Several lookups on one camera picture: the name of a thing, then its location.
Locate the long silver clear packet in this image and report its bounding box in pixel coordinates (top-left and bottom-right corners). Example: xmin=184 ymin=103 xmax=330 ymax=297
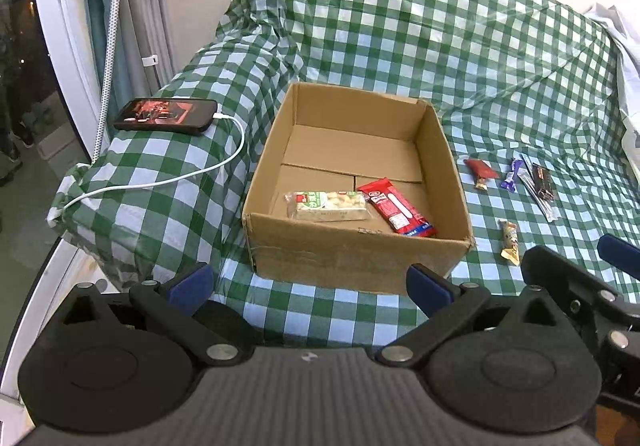
xmin=517 ymin=153 xmax=558 ymax=223

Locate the white window frame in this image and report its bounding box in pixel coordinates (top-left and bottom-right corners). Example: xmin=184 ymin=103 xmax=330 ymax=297
xmin=27 ymin=0 xmax=108 ymax=167

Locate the garment steamer on stand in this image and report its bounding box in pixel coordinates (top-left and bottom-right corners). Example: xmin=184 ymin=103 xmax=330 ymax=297
xmin=120 ymin=0 xmax=177 ymax=97

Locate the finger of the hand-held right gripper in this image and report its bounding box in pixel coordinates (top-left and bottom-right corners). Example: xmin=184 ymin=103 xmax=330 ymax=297
xmin=597 ymin=233 xmax=640 ymax=277
xmin=520 ymin=246 xmax=640 ymax=327

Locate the red snack bar packet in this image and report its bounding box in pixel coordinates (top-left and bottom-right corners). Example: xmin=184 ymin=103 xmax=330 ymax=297
xmin=356 ymin=177 xmax=437 ymax=238

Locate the small red candy packet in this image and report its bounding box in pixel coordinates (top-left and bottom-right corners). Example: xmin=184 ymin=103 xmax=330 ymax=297
xmin=462 ymin=159 xmax=498 ymax=191

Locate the dark chocolate bar packet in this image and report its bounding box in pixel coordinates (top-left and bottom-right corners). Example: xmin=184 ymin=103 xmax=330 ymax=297
xmin=530 ymin=163 xmax=557 ymax=202

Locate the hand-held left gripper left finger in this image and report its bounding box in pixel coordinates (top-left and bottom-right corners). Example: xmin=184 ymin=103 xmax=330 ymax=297
xmin=60 ymin=262 xmax=241 ymax=368

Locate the yellow snack bar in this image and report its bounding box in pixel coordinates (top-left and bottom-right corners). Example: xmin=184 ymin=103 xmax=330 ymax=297
xmin=498 ymin=219 xmax=522 ymax=267

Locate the green checkered cloth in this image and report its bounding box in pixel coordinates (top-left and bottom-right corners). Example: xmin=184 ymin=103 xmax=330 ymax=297
xmin=45 ymin=0 xmax=640 ymax=342

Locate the black smartphone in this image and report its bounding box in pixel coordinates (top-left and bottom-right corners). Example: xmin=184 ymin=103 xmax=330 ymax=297
xmin=113 ymin=98 xmax=220 ymax=134

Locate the cardboard box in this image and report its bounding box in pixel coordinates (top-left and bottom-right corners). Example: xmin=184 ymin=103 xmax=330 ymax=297
xmin=241 ymin=81 xmax=477 ymax=297

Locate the teal curtain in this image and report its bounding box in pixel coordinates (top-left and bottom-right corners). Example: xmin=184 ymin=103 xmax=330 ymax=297
xmin=79 ymin=0 xmax=117 ymax=92

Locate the green white snack packet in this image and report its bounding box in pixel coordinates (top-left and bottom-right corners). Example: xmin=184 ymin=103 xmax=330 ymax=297
xmin=285 ymin=190 xmax=373 ymax=224

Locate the white charging cable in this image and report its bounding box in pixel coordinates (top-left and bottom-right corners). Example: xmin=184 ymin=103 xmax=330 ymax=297
xmin=47 ymin=112 xmax=246 ymax=227

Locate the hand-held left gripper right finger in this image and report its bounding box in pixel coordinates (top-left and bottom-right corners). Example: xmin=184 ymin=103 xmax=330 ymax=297
xmin=376 ymin=264 xmax=578 ymax=369

